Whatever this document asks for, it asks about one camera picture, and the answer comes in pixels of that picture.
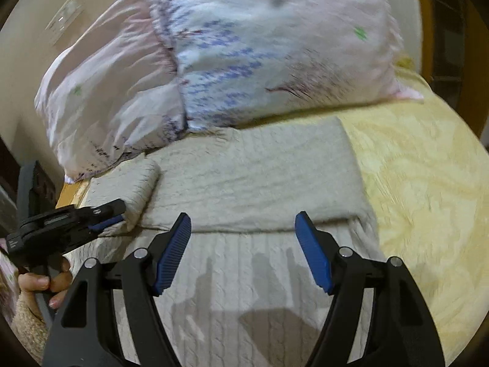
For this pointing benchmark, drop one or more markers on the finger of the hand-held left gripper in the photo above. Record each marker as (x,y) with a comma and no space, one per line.
(110,208)
(107,223)

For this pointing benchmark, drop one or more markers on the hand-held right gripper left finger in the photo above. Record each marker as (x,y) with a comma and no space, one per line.
(174,252)

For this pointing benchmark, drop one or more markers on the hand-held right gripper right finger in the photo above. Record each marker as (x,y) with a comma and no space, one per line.
(311,252)

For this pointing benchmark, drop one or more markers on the grey knit sweater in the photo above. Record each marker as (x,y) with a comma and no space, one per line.
(248,176)

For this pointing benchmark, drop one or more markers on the person's left forearm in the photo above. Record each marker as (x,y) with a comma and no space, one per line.
(28,325)

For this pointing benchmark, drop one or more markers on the person's left hand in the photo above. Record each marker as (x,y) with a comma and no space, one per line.
(32,283)

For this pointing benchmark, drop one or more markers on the pink pillow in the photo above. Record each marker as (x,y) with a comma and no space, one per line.
(110,95)

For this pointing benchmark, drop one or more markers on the yellow bed sheet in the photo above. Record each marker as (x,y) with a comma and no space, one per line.
(420,183)

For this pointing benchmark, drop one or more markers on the white blue printed pillow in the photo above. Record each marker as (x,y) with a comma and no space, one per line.
(275,46)

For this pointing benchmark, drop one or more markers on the wooden bed rail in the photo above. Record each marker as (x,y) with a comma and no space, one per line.
(70,195)

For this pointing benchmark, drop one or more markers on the white wall switch plate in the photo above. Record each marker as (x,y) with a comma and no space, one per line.
(65,17)

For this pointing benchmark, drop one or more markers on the wooden frame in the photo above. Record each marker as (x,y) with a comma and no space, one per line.
(424,15)

